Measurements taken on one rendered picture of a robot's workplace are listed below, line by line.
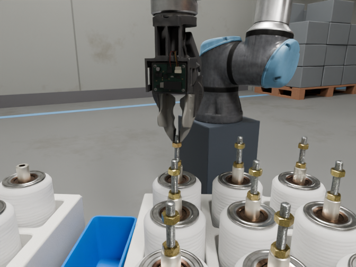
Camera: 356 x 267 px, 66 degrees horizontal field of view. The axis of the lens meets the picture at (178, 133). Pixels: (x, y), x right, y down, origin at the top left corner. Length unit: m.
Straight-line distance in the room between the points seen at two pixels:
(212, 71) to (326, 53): 2.89
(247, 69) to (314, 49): 2.72
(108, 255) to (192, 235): 0.37
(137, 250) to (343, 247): 0.30
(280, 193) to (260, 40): 0.36
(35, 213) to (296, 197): 0.49
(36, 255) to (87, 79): 2.63
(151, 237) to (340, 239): 0.26
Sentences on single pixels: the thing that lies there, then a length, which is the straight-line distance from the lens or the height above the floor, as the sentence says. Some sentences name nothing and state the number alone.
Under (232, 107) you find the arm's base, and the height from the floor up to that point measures 0.34.
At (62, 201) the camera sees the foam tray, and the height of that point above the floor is 0.18.
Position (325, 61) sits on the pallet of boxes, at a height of 0.41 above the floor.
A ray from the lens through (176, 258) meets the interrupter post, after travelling 0.32.
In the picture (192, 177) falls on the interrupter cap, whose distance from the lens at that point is 0.54.
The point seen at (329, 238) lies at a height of 0.24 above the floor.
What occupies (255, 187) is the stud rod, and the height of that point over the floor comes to 0.30.
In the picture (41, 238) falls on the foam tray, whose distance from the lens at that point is 0.56.
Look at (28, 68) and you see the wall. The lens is 3.02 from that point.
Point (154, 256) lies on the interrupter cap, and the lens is 0.36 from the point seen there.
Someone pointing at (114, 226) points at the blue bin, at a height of 0.10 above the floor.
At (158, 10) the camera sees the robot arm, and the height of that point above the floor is 0.55.
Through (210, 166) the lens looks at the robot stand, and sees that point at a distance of 0.76.
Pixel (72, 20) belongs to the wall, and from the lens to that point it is 3.06.
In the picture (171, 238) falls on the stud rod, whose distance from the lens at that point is 0.31.
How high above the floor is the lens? 0.49
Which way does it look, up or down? 16 degrees down
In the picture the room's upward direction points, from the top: straight up
